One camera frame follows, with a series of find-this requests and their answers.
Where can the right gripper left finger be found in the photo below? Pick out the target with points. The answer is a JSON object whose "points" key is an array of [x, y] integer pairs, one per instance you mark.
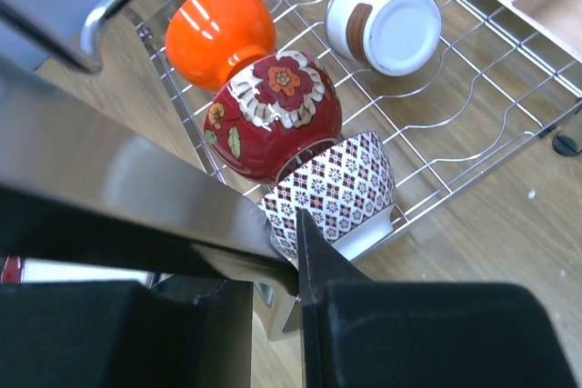
{"points": [[184, 332]]}

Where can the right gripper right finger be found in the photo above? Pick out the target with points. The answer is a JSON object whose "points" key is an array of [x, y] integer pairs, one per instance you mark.
{"points": [[357, 332]]}

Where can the patterned small bowl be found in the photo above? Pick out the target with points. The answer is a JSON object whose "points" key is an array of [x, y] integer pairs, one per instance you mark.
{"points": [[348, 190]]}

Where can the metal two-tier dish rack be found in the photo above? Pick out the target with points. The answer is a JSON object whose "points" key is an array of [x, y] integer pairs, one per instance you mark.
{"points": [[369, 114]]}

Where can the steel cup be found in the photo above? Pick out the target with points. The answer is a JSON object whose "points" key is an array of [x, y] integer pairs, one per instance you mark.
{"points": [[392, 37]]}

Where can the orange bowl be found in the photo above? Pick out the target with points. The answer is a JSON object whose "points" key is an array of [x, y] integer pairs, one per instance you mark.
{"points": [[209, 41]]}

